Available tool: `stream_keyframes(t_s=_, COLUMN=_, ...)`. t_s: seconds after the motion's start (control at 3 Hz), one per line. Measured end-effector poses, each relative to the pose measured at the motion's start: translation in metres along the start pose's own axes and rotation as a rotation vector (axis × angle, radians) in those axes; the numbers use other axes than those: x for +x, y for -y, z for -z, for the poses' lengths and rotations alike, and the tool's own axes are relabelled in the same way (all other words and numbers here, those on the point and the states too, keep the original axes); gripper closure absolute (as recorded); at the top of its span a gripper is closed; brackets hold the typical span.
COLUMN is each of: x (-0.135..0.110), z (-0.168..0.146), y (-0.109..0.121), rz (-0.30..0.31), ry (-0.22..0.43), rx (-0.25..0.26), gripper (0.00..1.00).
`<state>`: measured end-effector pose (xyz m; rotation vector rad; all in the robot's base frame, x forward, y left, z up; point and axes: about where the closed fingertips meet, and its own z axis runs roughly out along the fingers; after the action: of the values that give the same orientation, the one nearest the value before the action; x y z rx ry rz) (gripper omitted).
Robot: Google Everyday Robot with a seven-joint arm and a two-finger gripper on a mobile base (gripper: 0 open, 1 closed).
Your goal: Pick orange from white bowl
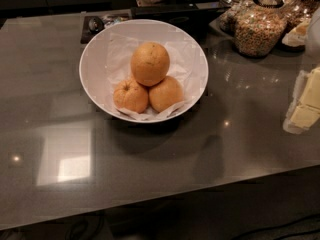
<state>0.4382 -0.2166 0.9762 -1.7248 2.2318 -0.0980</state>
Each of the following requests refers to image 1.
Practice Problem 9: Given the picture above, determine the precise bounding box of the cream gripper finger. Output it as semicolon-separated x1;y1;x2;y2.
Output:
283;67;320;134

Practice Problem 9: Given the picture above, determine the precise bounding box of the orange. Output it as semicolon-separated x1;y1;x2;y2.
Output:
149;76;184;112
130;42;170;87
113;78;149;113

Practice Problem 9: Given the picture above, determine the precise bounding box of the white bowl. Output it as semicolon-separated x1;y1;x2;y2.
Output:
79;19;209;122

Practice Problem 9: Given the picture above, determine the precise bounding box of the small bag of snacks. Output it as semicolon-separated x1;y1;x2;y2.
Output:
219;4;247;34

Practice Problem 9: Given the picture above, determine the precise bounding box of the white paper liner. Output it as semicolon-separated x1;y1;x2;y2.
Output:
103;33;208;123

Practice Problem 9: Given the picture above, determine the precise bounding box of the black round object on tray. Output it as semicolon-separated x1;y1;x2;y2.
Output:
88;17;104;34

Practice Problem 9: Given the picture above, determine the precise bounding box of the black tray with items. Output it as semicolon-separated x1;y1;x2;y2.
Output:
80;13;131;44

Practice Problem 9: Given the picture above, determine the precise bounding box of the black cable on floor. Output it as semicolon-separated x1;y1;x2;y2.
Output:
229;213;320;240

